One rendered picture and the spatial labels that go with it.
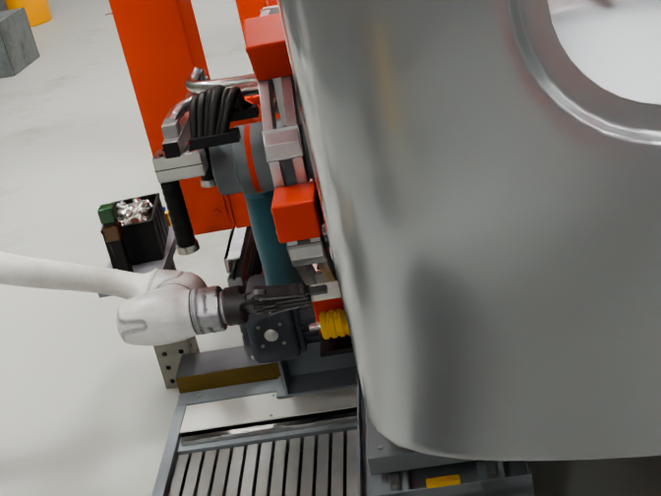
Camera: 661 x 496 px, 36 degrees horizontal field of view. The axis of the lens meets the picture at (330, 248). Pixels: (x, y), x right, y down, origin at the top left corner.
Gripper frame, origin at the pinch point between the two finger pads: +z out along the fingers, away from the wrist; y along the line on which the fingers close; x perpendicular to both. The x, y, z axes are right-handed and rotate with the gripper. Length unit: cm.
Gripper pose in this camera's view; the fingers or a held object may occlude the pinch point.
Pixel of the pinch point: (329, 290)
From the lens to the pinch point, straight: 191.3
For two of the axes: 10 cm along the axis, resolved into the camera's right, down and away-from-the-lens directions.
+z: 9.8, -1.6, -1.0
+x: -1.2, -9.3, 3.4
